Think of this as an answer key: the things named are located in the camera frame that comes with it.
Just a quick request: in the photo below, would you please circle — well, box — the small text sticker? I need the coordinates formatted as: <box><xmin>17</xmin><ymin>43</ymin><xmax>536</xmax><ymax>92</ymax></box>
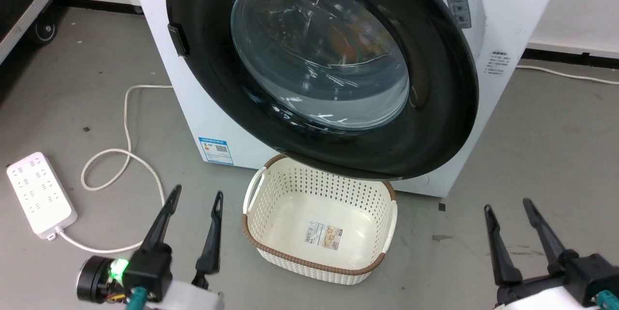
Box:
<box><xmin>485</xmin><ymin>50</ymin><xmax>512</xmax><ymax>75</ymax></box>

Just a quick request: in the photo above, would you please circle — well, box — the grey warning sticker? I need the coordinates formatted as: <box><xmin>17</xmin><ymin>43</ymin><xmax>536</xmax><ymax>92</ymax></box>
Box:
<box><xmin>441</xmin><ymin>0</ymin><xmax>472</xmax><ymax>29</ymax></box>

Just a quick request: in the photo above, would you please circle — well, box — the colourful laundry behind door glass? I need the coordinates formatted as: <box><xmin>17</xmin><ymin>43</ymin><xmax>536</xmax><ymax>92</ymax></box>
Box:
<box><xmin>319</xmin><ymin>19</ymin><xmax>383</xmax><ymax>67</ymax></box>

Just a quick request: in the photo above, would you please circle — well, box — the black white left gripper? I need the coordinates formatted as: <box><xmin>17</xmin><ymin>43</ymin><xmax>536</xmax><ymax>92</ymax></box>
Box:
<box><xmin>76</xmin><ymin>184</ymin><xmax>224</xmax><ymax>310</ymax></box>

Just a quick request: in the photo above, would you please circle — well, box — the teal cable on gripper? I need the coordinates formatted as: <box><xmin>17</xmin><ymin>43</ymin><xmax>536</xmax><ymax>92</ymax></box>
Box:
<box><xmin>126</xmin><ymin>286</ymin><xmax>148</xmax><ymax>310</ymax></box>
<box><xmin>595</xmin><ymin>290</ymin><xmax>618</xmax><ymax>310</ymax></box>

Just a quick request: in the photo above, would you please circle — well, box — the white power strip cable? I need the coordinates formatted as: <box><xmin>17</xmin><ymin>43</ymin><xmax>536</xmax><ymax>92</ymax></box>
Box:
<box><xmin>57</xmin><ymin>84</ymin><xmax>174</xmax><ymax>254</ymax></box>

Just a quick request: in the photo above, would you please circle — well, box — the black door latch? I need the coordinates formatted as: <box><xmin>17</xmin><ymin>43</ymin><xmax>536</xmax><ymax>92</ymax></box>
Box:
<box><xmin>167</xmin><ymin>23</ymin><xmax>191</xmax><ymax>58</ymax></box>

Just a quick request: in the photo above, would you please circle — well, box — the blue energy label sticker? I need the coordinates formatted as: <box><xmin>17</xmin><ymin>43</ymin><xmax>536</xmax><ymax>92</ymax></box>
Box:
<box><xmin>198</xmin><ymin>136</ymin><xmax>234</xmax><ymax>165</ymax></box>

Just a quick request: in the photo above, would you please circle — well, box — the black caster wheel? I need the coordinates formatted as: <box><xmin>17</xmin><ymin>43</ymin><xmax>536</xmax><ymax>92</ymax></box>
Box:
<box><xmin>31</xmin><ymin>14</ymin><xmax>59</xmax><ymax>45</ymax></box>

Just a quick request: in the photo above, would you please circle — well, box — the white basket with brown rim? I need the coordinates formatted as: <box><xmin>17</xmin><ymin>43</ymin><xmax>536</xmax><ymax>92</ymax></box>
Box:
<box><xmin>241</xmin><ymin>154</ymin><xmax>399</xmax><ymax>286</ymax></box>

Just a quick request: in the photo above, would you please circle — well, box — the thin white cable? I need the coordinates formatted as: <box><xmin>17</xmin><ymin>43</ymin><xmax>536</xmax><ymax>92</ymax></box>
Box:
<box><xmin>516</xmin><ymin>64</ymin><xmax>619</xmax><ymax>85</ymax></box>

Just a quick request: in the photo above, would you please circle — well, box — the black round washing machine door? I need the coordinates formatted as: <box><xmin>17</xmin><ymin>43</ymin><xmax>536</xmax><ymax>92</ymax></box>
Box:
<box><xmin>165</xmin><ymin>0</ymin><xmax>480</xmax><ymax>181</ymax></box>

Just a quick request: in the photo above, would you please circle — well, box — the white washing machine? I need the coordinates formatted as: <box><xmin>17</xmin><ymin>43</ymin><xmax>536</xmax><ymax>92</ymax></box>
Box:
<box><xmin>125</xmin><ymin>0</ymin><xmax>570</xmax><ymax>198</ymax></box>

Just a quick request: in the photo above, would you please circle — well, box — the white power strip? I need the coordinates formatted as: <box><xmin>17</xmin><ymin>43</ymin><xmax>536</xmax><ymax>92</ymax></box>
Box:
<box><xmin>6</xmin><ymin>151</ymin><xmax>78</xmax><ymax>241</ymax></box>

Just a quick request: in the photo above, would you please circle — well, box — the teal cable on right gripper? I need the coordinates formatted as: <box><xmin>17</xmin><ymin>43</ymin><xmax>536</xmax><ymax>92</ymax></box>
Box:
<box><xmin>595</xmin><ymin>290</ymin><xmax>618</xmax><ymax>310</ymax></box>

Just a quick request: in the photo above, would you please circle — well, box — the teal cable on left gripper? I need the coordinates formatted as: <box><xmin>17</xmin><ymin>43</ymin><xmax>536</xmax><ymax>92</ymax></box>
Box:
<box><xmin>126</xmin><ymin>286</ymin><xmax>148</xmax><ymax>310</ymax></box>

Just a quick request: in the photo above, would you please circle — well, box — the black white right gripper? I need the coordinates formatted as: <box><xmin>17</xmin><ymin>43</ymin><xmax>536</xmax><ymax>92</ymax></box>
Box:
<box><xmin>484</xmin><ymin>197</ymin><xmax>619</xmax><ymax>310</ymax></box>

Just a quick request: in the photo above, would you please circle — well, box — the paper label in basket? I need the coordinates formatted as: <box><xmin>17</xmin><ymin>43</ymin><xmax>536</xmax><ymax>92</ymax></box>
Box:
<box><xmin>304</xmin><ymin>221</ymin><xmax>343</xmax><ymax>251</ymax></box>

